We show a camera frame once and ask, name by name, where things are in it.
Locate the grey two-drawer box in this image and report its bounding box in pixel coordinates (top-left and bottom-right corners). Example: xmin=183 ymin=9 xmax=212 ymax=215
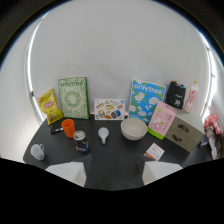
xmin=165 ymin=116 xmax=205 ymax=154

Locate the white orange card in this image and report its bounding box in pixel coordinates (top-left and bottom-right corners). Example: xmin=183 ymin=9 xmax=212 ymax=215
xmin=143 ymin=142 xmax=166 ymax=162

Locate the blue drink can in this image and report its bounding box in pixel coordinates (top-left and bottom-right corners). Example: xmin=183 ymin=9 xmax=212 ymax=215
xmin=72 ymin=130 xmax=90 ymax=155

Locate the white mug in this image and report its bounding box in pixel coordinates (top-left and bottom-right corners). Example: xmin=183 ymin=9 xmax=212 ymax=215
xmin=30 ymin=143 xmax=46 ymax=162

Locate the orange plastic cup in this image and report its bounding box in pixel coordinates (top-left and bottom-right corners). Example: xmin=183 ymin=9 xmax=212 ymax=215
xmin=60 ymin=118 xmax=76 ymax=139

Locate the black marker pen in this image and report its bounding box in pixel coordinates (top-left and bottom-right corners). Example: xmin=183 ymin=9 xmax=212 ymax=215
xmin=48 ymin=124 xmax=65 ymax=135

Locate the beige bowl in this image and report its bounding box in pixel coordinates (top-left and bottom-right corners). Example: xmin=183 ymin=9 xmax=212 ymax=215
xmin=120 ymin=117 xmax=149 ymax=142

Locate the white light bulb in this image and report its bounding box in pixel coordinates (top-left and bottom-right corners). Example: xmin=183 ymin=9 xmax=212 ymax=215
xmin=97 ymin=126 xmax=110 ymax=146

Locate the yellow chips bag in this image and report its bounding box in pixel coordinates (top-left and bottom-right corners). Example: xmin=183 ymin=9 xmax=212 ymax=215
xmin=36 ymin=88 xmax=64 ymax=126

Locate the red checkered cloth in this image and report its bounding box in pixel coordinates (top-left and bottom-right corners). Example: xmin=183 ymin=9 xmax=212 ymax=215
xmin=203 ymin=114 xmax=224 ymax=160

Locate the blue onlytree box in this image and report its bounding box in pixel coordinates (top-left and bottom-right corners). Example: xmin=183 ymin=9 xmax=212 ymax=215
xmin=128 ymin=78 xmax=167 ymax=125

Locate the green onlytree box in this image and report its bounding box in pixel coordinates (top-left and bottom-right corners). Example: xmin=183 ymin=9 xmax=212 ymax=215
xmin=57 ymin=77 xmax=91 ymax=120

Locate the white card with food pictures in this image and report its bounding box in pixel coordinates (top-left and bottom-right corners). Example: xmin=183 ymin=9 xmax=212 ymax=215
xmin=93 ymin=98 xmax=126 ymax=121

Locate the black pen holder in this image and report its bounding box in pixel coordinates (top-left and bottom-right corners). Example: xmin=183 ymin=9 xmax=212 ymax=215
xmin=165 ymin=80 xmax=187 ymax=110

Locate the white pink bottle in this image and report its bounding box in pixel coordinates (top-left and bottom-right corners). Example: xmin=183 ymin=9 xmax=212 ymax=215
xmin=183 ymin=80 xmax=200 ymax=113

